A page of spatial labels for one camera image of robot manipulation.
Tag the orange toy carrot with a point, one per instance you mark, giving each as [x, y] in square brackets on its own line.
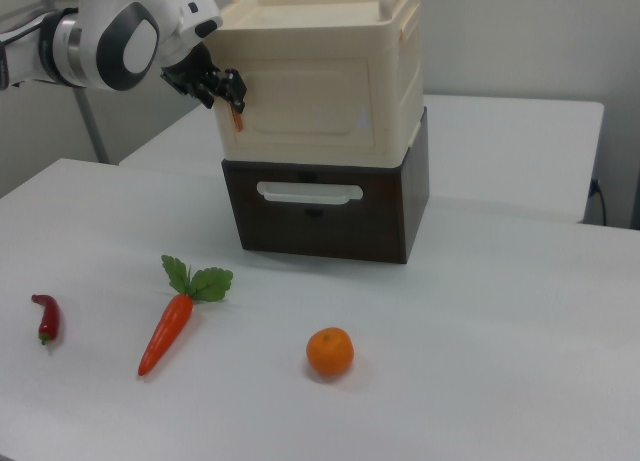
[167, 331]

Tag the grey metal pole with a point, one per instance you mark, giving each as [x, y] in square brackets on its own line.
[92, 126]

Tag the orange door pull tab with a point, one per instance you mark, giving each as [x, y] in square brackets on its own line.
[237, 120]

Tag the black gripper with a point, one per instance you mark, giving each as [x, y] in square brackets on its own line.
[187, 73]

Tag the dark brown drawer box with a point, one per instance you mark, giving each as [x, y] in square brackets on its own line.
[325, 221]

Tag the cream plastic cabinet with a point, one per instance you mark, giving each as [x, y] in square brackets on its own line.
[320, 41]

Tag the orange mandarin fruit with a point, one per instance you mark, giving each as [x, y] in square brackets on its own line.
[330, 352]

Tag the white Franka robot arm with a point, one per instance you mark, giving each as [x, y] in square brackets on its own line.
[75, 36]

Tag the cream cabinet door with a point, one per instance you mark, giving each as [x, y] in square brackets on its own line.
[305, 101]

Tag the red chili pepper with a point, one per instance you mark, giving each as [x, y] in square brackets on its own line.
[49, 318]

